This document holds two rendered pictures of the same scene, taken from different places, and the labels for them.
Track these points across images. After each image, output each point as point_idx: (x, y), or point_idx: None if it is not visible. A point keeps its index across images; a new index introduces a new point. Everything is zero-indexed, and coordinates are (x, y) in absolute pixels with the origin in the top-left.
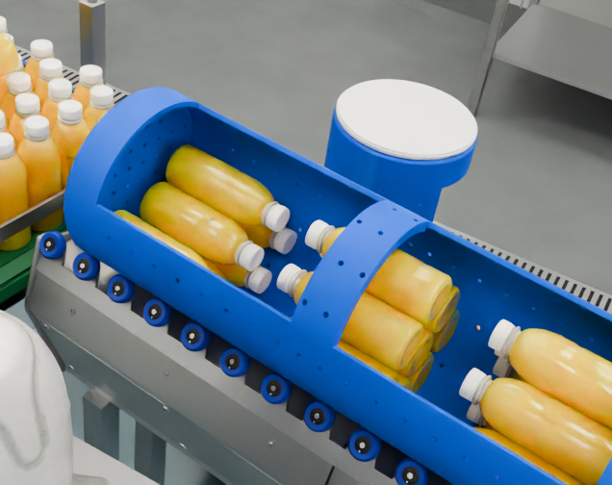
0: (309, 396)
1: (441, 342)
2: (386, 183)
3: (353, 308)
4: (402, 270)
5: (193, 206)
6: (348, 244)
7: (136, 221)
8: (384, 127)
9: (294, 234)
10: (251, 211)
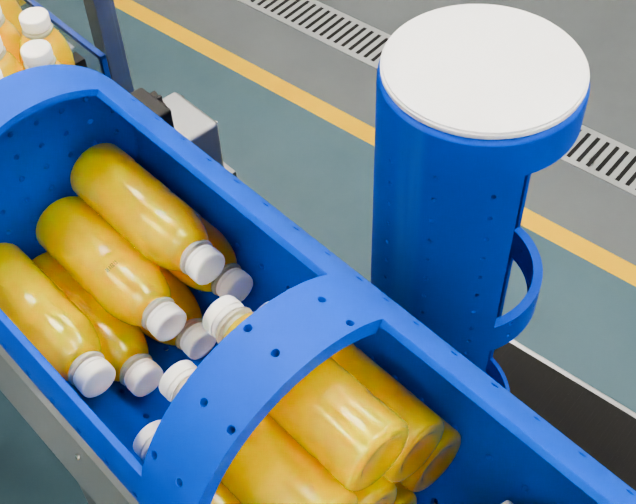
0: None
1: (426, 477)
2: (440, 168)
3: (219, 477)
4: (318, 409)
5: (94, 240)
6: (220, 371)
7: (9, 265)
8: (442, 86)
9: (246, 278)
10: (164, 255)
